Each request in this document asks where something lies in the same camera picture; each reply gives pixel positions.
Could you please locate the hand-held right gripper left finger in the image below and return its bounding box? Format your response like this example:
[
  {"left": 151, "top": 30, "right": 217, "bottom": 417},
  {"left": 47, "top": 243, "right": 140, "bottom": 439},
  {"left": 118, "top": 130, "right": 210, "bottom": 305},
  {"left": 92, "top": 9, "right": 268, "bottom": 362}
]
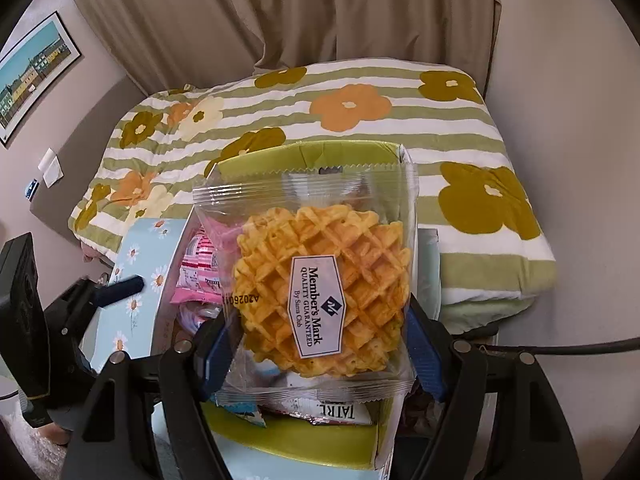
[{"left": 61, "top": 309, "right": 240, "bottom": 480}]

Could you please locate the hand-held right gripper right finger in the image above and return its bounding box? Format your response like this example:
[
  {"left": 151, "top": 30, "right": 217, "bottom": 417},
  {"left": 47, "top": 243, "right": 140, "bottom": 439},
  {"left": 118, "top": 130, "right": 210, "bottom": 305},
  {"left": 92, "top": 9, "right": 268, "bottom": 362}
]
[{"left": 394, "top": 304, "right": 585, "bottom": 480}]

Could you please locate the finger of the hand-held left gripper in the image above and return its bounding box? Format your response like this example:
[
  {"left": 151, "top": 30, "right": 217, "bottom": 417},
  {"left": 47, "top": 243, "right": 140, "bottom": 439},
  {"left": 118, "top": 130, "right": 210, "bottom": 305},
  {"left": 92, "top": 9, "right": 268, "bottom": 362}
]
[{"left": 87, "top": 275, "right": 146, "bottom": 311}]

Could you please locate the light blue daisy box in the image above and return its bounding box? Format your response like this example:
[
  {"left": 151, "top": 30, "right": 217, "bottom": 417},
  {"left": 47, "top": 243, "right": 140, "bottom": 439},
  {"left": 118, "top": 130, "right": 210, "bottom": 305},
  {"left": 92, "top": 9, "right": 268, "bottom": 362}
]
[{"left": 80, "top": 217, "right": 188, "bottom": 361}]

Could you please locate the green cardboard box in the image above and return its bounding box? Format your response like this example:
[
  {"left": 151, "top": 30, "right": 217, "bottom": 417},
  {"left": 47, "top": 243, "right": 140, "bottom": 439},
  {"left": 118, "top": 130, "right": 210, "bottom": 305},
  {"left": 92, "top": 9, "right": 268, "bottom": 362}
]
[{"left": 152, "top": 141, "right": 416, "bottom": 471}]

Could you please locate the clear waffle packet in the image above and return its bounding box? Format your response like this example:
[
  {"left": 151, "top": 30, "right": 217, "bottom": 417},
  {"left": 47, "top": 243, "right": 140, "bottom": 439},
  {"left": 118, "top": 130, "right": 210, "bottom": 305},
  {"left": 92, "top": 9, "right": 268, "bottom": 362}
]
[{"left": 192, "top": 162, "right": 418, "bottom": 406}]

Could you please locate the pink striped snack packet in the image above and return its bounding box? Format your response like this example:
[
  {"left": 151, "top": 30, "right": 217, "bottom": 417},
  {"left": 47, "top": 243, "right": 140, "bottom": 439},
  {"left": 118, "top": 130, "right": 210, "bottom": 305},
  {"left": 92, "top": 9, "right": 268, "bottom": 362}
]
[{"left": 170, "top": 225, "right": 236, "bottom": 308}]

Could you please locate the light blue box lid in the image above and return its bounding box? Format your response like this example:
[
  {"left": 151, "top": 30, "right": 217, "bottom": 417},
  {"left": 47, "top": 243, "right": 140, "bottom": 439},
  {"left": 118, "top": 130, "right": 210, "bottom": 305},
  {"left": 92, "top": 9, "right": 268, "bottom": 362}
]
[{"left": 412, "top": 227, "right": 443, "bottom": 321}]

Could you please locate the white black-print snack packet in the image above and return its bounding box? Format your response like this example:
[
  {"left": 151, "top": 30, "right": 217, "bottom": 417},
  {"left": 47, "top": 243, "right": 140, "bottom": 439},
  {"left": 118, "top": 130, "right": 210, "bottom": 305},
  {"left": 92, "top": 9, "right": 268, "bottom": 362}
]
[{"left": 260, "top": 390, "right": 373, "bottom": 426}]

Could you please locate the framed houses picture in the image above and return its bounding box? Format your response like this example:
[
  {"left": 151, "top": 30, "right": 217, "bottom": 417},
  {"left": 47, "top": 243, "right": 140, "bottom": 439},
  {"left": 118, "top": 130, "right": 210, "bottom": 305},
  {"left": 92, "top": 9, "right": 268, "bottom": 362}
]
[{"left": 0, "top": 10, "right": 82, "bottom": 148}]

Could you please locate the striped floral blanket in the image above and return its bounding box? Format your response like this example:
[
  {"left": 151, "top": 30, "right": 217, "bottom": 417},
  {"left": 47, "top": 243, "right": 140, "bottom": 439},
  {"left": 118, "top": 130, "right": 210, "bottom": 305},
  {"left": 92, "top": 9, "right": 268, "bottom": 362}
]
[{"left": 67, "top": 62, "right": 558, "bottom": 311}]

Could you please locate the beige curtain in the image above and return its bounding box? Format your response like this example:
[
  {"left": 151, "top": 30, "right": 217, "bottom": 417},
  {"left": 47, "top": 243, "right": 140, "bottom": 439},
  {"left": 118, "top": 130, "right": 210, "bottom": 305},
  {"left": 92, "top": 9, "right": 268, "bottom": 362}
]
[{"left": 60, "top": 0, "right": 501, "bottom": 98}]

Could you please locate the black cable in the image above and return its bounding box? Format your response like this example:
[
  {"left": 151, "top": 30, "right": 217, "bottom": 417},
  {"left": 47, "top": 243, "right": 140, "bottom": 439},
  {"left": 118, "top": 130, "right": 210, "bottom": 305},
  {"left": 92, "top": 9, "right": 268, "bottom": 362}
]
[{"left": 480, "top": 337, "right": 640, "bottom": 357}]

